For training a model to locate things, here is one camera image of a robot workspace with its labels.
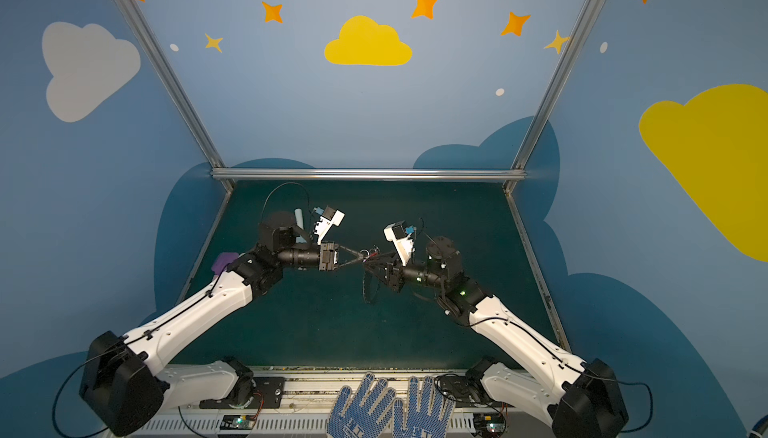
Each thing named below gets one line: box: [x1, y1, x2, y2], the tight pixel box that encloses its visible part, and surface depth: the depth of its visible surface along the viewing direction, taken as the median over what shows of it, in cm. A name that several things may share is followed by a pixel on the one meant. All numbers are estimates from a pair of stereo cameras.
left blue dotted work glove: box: [327, 372, 396, 438], surface depth 73 cm
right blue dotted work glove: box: [392, 376, 456, 438], surface depth 73 cm
